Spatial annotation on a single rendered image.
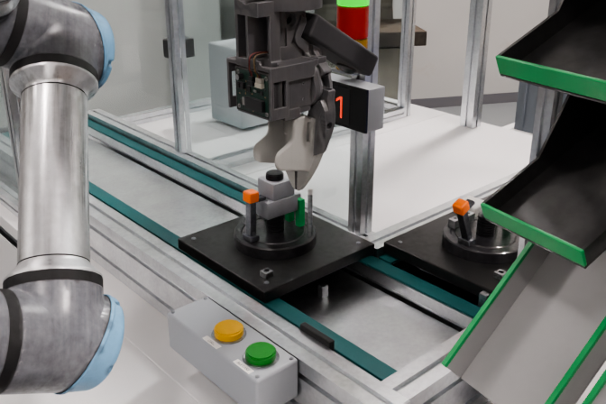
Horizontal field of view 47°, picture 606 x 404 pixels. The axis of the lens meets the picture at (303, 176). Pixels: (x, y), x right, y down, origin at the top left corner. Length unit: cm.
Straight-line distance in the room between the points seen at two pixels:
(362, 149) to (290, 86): 50
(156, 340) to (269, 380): 30
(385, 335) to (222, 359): 25
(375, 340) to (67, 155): 50
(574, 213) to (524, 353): 18
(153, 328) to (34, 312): 39
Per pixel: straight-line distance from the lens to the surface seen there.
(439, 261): 116
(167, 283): 118
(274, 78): 67
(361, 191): 121
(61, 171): 93
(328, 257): 115
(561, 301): 86
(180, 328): 103
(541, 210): 79
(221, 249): 119
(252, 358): 92
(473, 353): 87
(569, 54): 75
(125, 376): 111
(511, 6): 570
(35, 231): 90
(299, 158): 74
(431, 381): 92
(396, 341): 106
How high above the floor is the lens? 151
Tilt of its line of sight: 22 degrees down
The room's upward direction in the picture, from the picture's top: straight up
